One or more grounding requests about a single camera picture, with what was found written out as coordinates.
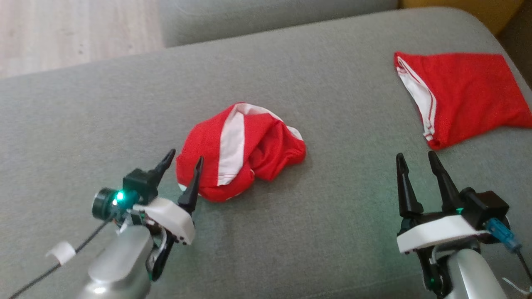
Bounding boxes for red Bulls basketball jersey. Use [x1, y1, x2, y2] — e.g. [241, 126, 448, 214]
[394, 51, 532, 150]

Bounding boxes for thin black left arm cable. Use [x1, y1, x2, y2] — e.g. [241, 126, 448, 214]
[8, 212, 121, 299]

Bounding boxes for white cable tie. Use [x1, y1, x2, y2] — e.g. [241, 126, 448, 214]
[502, 277, 531, 296]

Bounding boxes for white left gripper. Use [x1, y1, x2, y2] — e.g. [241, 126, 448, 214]
[134, 149, 204, 281]

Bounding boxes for blue plug with black cable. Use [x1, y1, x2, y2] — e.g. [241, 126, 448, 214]
[485, 218, 532, 279]

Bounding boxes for wide grey fabric sofa ottoman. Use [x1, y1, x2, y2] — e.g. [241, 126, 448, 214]
[0, 6, 532, 299]

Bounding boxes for red shorts with white stripe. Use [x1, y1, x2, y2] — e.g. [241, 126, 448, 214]
[176, 102, 307, 203]

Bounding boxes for white cable clip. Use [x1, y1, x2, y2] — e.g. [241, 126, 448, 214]
[46, 241, 76, 266]

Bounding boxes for grey sofa seat cushion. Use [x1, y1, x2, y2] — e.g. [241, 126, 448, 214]
[160, 0, 399, 48]

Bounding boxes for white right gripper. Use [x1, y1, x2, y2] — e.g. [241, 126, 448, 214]
[396, 150, 489, 297]

